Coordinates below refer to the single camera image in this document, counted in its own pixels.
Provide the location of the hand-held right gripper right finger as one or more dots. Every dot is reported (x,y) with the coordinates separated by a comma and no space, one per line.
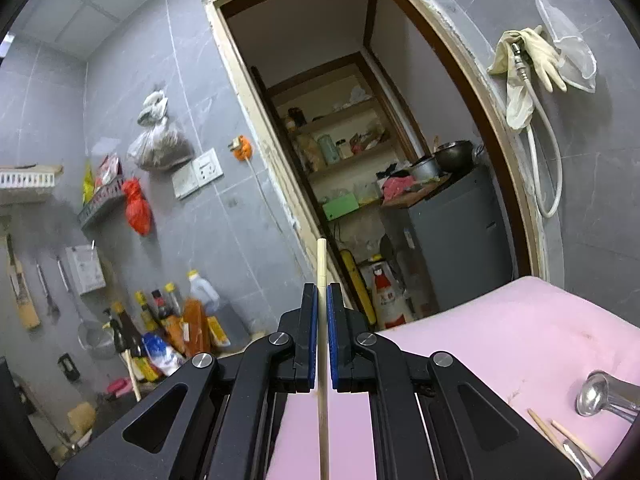
(333,340)

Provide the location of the dark metal bowl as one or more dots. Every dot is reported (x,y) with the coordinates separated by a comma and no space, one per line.
(452,155)

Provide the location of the plastic bag of dried goods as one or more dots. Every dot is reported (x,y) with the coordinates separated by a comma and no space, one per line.
(160,147)

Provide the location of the pale green jar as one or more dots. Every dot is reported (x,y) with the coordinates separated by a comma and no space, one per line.
(327,150)

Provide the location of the metal skimmer strainer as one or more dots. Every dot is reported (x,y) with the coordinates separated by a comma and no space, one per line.
(95,340)

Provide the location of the red snack packet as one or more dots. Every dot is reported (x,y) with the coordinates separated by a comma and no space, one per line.
(107,170)

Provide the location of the red plastic bag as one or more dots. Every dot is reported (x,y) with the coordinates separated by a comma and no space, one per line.
(137,207)

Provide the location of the metal ladle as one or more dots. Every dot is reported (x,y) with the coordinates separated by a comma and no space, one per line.
(592,395)

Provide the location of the cooking oil jug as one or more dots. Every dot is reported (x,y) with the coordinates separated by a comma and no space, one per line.
(202,292)

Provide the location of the black wall socket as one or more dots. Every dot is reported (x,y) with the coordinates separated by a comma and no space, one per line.
(68,366)

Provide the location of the clear yellow cap bottle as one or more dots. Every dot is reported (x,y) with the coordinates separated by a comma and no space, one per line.
(173,300)

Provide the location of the wooden knife holder board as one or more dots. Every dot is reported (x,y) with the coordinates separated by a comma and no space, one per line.
(22,300)

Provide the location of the wooden stick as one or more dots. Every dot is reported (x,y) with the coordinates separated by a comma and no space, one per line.
(132,375)

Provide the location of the white paper box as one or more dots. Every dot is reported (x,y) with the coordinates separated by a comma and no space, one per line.
(85,270)

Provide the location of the red white sack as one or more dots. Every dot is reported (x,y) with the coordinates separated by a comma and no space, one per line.
(390,295)

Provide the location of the black cap sauce bottle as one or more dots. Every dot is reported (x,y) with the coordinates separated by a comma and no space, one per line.
(160,307)

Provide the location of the white blue salt bag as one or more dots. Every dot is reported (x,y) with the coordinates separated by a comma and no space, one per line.
(160,355)

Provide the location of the dark pump bottle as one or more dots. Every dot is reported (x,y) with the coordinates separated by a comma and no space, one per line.
(116,335)

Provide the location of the red cloth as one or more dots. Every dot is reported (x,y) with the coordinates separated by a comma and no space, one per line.
(397,187)

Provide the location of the yellow roll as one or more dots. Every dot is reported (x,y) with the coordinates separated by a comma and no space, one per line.
(357,285)

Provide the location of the pink soap dish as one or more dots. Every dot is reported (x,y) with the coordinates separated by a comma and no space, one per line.
(119,388)

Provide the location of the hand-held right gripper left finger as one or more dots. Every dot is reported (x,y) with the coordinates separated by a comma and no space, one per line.
(313,340)

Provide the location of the metal pot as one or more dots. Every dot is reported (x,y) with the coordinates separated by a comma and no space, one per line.
(425,170)

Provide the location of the metal fork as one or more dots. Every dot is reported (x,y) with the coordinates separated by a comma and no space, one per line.
(575,455)

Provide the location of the wooden chopstick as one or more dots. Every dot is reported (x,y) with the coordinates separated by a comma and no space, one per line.
(545,432)
(575,440)
(323,270)

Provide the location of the orange wall hook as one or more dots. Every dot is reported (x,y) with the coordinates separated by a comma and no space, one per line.
(241,147)

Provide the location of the yellow snack packet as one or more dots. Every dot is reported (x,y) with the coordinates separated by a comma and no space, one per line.
(88,185)

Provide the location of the white wall socket panel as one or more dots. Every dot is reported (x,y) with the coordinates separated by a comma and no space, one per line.
(197,172)

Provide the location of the yellow cap sauce bottle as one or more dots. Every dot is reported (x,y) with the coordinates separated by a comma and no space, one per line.
(146,310)

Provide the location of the translucent mesh bag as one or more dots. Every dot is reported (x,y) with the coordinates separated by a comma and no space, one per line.
(575,60)

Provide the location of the white plastic basket shelf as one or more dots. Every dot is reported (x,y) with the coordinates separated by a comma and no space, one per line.
(27,177)

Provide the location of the yellow sponge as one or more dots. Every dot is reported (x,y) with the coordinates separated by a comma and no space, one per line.
(81,417)

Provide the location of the metal peeler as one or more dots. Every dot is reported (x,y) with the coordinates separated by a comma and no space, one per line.
(46,295)

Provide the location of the orange chili powder packet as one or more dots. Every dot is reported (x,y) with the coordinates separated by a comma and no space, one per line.
(196,327)

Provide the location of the grey wall rack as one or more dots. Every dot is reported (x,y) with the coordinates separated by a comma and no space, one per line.
(100,205)

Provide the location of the tall soy sauce bottle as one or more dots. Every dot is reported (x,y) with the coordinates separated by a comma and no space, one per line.
(131,330)

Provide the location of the grey cabinet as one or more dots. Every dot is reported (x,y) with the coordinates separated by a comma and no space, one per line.
(450,240)

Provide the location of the wooden shelf unit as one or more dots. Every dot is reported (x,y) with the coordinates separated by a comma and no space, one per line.
(360,154)

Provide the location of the pink table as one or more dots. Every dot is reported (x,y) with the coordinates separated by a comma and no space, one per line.
(500,340)

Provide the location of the wooden door frame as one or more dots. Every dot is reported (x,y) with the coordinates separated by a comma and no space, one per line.
(527,220)

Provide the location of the green box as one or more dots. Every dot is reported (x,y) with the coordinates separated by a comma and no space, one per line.
(341,207)

